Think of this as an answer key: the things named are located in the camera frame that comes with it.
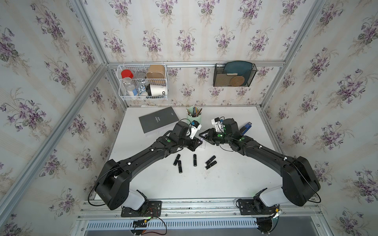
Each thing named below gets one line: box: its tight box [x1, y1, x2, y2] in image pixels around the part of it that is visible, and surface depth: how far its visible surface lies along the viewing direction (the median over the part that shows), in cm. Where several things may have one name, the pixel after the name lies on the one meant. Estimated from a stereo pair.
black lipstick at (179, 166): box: [178, 160, 183, 174], surface depth 88 cm
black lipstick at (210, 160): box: [204, 155, 217, 165], surface depth 92 cm
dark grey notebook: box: [138, 106, 180, 134], surface depth 111 cm
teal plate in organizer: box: [222, 60, 253, 87], surface depth 95 cm
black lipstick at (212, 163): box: [204, 160, 218, 170], surface depth 90 cm
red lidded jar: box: [121, 69, 134, 79], surface depth 94 cm
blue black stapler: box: [239, 121, 252, 136], surface depth 103 cm
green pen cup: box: [186, 106, 203, 124], surface depth 99 cm
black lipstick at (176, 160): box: [172, 153, 181, 166], surface depth 92 cm
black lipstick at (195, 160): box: [192, 153, 197, 167], surface depth 91 cm
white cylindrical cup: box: [150, 84, 167, 96], surface depth 95 cm
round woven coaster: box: [229, 75, 245, 87], surface depth 100 cm
